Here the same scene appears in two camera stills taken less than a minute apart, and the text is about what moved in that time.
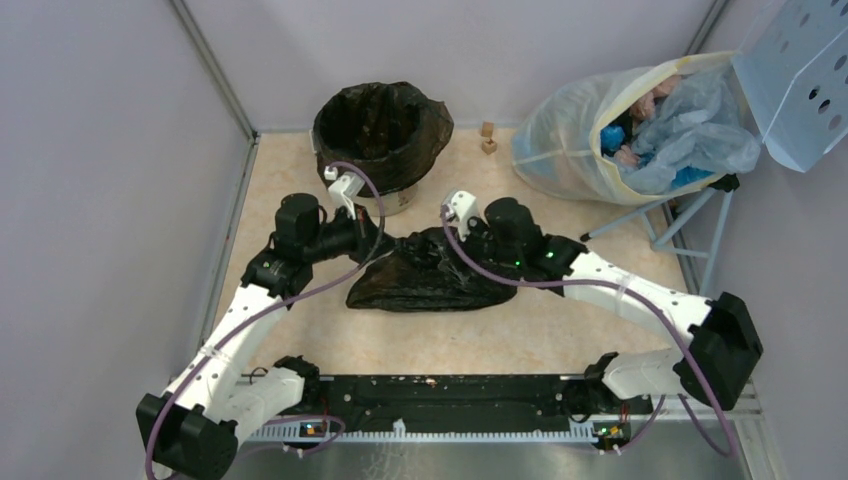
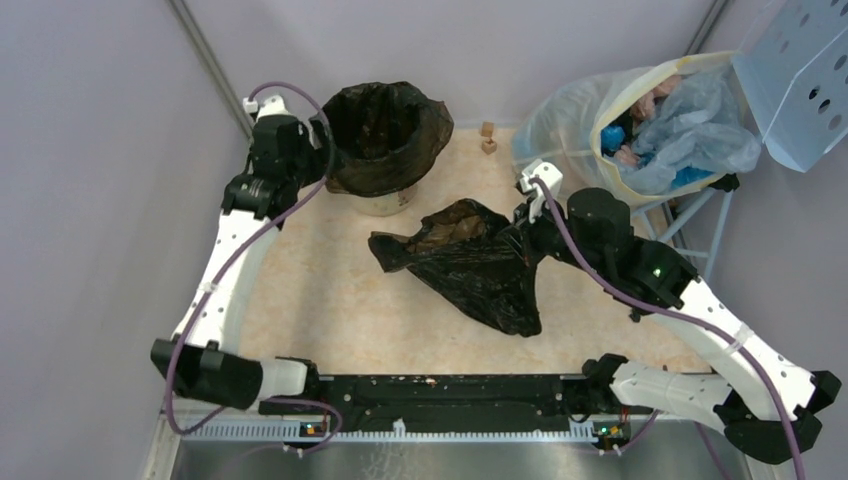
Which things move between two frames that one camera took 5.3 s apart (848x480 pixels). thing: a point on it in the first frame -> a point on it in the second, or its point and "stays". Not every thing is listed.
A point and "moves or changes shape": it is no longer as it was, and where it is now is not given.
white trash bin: x=393 y=200 stays
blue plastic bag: x=611 y=139 stays
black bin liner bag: x=388 y=128 stays
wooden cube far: x=487 y=128 stays
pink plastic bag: x=641 y=109 stays
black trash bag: x=425 y=270 moves or changes shape
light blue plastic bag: x=701 y=126 stays
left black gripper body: x=346 y=236 -> x=312 y=164
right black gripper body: x=481 y=244 -> x=543 y=237
